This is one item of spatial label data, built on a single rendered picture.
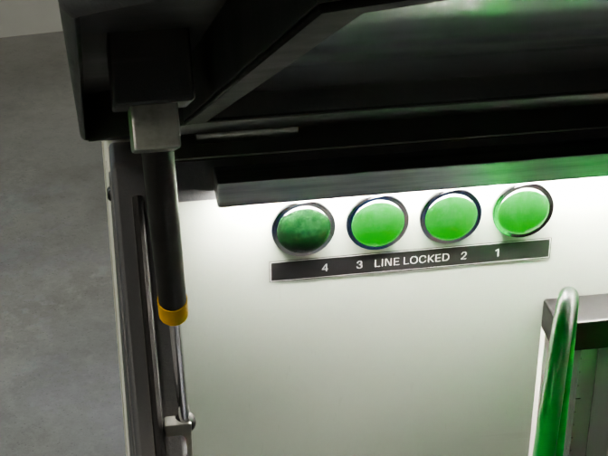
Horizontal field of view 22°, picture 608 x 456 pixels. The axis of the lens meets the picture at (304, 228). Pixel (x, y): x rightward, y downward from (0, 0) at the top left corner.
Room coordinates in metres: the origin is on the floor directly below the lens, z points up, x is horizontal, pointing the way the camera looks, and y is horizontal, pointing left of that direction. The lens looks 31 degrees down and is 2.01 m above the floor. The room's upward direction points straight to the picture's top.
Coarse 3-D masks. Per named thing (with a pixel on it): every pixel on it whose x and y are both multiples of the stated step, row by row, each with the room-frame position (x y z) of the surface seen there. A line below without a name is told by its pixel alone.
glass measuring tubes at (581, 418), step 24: (552, 312) 1.05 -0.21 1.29; (600, 312) 1.05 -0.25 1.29; (576, 336) 1.04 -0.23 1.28; (600, 336) 1.04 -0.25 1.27; (576, 360) 1.05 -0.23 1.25; (600, 360) 1.05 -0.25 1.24; (576, 384) 1.05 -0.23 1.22; (600, 384) 1.05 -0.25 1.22; (576, 408) 1.07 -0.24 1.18; (600, 408) 1.05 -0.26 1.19; (576, 432) 1.07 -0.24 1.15; (600, 432) 1.05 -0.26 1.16
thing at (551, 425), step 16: (560, 304) 0.85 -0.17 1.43; (576, 304) 0.87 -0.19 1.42; (560, 320) 0.83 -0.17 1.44; (576, 320) 0.95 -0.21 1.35; (560, 336) 0.81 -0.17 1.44; (560, 352) 0.80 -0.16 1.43; (560, 368) 0.78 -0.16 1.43; (544, 384) 0.77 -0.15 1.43; (560, 384) 0.77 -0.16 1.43; (544, 400) 0.76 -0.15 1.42; (560, 400) 0.76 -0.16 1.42; (544, 416) 0.75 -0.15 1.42; (560, 416) 0.75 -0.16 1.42; (544, 432) 0.74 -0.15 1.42; (560, 432) 0.99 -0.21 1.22; (544, 448) 0.73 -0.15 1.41; (560, 448) 0.99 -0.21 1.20
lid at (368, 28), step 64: (64, 0) 0.36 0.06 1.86; (128, 0) 0.35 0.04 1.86; (192, 0) 0.60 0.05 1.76; (256, 0) 0.51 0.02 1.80; (320, 0) 0.38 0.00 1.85; (384, 0) 0.37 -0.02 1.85; (448, 0) 0.52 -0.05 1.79; (512, 0) 0.53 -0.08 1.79; (576, 0) 0.55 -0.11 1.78; (128, 64) 0.68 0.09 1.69; (192, 64) 0.81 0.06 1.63; (256, 64) 0.52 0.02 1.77; (320, 64) 0.74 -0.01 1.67; (384, 64) 0.77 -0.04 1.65; (448, 64) 0.80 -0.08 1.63; (512, 64) 0.84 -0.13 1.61; (576, 64) 0.89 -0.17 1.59; (128, 128) 0.98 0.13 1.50; (192, 128) 0.97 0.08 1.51; (256, 128) 1.05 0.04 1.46
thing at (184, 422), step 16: (144, 160) 0.73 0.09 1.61; (160, 160) 0.73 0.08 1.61; (144, 176) 0.74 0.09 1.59; (160, 176) 0.73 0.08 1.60; (160, 192) 0.74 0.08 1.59; (176, 192) 0.75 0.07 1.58; (160, 208) 0.75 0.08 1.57; (176, 208) 0.76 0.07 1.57; (160, 224) 0.75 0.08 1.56; (176, 224) 0.76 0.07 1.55; (160, 240) 0.76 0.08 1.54; (176, 240) 0.77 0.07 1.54; (160, 256) 0.77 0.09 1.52; (176, 256) 0.77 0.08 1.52; (160, 272) 0.78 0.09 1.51; (176, 272) 0.78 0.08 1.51; (160, 288) 0.79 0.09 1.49; (176, 288) 0.79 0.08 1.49; (160, 304) 0.80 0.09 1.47; (176, 304) 0.79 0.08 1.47; (176, 320) 0.80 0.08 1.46; (176, 336) 0.82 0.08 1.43; (176, 352) 0.83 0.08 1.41; (176, 368) 0.84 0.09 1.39; (176, 384) 0.85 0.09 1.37; (176, 400) 0.86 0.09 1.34; (176, 416) 0.88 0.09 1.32; (192, 416) 0.88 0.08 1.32; (176, 432) 0.87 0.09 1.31; (192, 448) 0.87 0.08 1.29
